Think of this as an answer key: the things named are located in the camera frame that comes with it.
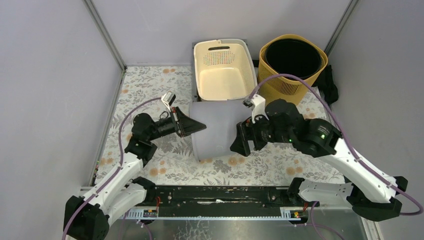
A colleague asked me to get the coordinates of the yellow perforated plastic basket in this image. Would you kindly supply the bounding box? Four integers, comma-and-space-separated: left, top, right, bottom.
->
257, 34, 328, 105

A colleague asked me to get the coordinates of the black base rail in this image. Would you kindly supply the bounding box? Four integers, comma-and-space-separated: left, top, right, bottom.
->
136, 185, 314, 213

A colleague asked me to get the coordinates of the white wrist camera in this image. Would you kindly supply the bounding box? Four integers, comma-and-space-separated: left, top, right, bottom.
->
243, 94, 269, 124
160, 91, 176, 113

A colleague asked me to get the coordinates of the large grey plastic bin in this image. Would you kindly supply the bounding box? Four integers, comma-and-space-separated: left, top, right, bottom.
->
189, 100, 252, 161

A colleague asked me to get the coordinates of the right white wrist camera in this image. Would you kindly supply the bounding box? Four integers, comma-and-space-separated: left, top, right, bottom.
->
243, 94, 269, 124

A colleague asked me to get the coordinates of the cream perforated plastic basket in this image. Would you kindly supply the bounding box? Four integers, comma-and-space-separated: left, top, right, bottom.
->
193, 39, 258, 102

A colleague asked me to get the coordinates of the black ribbed plastic bin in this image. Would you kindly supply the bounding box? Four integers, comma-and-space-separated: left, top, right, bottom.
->
264, 38, 323, 80

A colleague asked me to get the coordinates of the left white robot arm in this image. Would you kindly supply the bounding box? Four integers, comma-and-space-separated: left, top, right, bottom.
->
62, 107, 207, 240

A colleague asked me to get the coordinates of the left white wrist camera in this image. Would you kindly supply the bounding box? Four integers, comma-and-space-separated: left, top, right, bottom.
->
160, 91, 176, 113

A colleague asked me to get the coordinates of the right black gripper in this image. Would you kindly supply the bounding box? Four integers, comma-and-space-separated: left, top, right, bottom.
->
229, 108, 293, 156

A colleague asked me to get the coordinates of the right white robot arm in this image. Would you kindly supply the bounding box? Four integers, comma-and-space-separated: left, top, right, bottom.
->
230, 95, 408, 222

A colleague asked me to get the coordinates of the floral patterned table mat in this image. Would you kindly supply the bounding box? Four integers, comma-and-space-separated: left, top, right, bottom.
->
92, 66, 344, 186

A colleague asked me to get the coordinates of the aluminium cable duct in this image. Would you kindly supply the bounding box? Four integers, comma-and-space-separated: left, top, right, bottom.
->
126, 207, 308, 222

